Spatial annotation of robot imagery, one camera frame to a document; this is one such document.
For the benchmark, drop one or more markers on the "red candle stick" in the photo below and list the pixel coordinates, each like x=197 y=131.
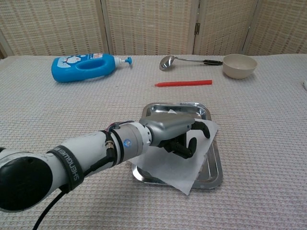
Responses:
x=182 y=83

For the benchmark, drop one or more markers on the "white woven tablecloth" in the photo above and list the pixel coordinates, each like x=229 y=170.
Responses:
x=251 y=155

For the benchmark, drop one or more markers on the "stainless steel rectangular tray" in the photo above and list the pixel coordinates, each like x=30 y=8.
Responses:
x=211 y=172

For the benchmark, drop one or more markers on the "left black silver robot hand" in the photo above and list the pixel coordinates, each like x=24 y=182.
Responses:
x=168 y=130

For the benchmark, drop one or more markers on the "white paper sheet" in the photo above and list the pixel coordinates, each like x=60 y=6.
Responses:
x=175 y=170

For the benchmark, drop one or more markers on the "beige woven folding screen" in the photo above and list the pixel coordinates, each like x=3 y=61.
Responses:
x=148 y=26

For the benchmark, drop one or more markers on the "beige round bowl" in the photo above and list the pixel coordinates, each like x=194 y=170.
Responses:
x=239 y=68

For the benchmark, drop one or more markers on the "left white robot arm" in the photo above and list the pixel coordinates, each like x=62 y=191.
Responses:
x=60 y=163

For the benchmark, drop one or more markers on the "blue pump detergent bottle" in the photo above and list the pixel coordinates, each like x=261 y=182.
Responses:
x=69 y=72

